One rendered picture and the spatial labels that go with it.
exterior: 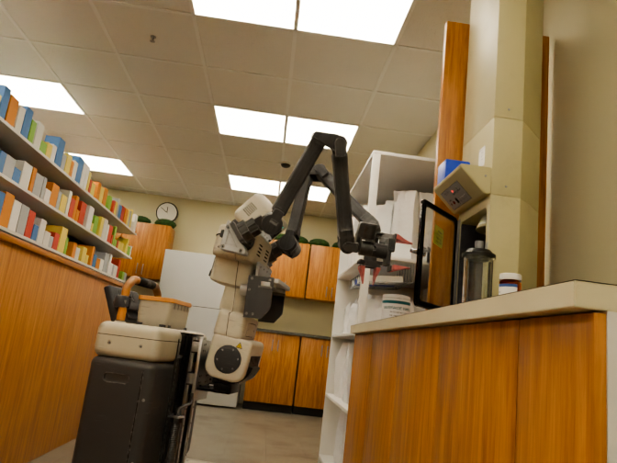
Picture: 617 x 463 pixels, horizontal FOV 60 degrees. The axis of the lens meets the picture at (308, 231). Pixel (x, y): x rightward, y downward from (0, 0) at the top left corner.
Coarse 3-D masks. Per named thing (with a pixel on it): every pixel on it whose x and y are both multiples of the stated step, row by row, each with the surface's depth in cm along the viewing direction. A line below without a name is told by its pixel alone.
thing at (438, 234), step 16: (432, 224) 202; (448, 224) 213; (432, 240) 202; (448, 240) 212; (432, 256) 201; (448, 256) 211; (416, 272) 191; (432, 272) 200; (448, 272) 211; (432, 288) 200; (448, 288) 210; (448, 304) 209
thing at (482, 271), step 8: (464, 256) 176; (472, 256) 172; (480, 256) 171; (488, 256) 171; (464, 264) 175; (472, 264) 172; (480, 264) 171; (488, 264) 171; (464, 272) 174; (472, 272) 171; (480, 272) 170; (488, 272) 171; (464, 280) 173; (472, 280) 170; (480, 280) 169; (488, 280) 170; (464, 288) 172; (472, 288) 170; (480, 288) 169; (488, 288) 170; (464, 296) 172; (472, 296) 169; (480, 296) 168; (488, 296) 169
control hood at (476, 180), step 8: (456, 168) 195; (464, 168) 191; (472, 168) 192; (480, 168) 192; (488, 168) 192; (448, 176) 205; (456, 176) 199; (464, 176) 194; (472, 176) 191; (480, 176) 191; (488, 176) 191; (440, 184) 214; (448, 184) 208; (464, 184) 198; (472, 184) 193; (480, 184) 190; (488, 184) 191; (440, 192) 218; (472, 192) 197; (480, 192) 192; (488, 192) 190; (472, 200) 201; (448, 208) 221; (464, 208) 211
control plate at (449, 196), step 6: (456, 180) 201; (450, 186) 208; (456, 186) 204; (462, 186) 200; (444, 192) 215; (450, 192) 211; (456, 192) 206; (462, 192) 203; (444, 198) 218; (450, 198) 214; (462, 198) 206; (468, 198) 202; (450, 204) 217; (456, 204) 213; (462, 204) 209
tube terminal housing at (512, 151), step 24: (504, 120) 196; (480, 144) 207; (504, 144) 194; (528, 144) 200; (504, 168) 193; (528, 168) 199; (504, 192) 191; (528, 192) 197; (480, 216) 205; (504, 216) 189; (528, 216) 196; (504, 240) 187; (528, 240) 195; (504, 264) 185; (528, 264) 193; (456, 288) 212; (528, 288) 192
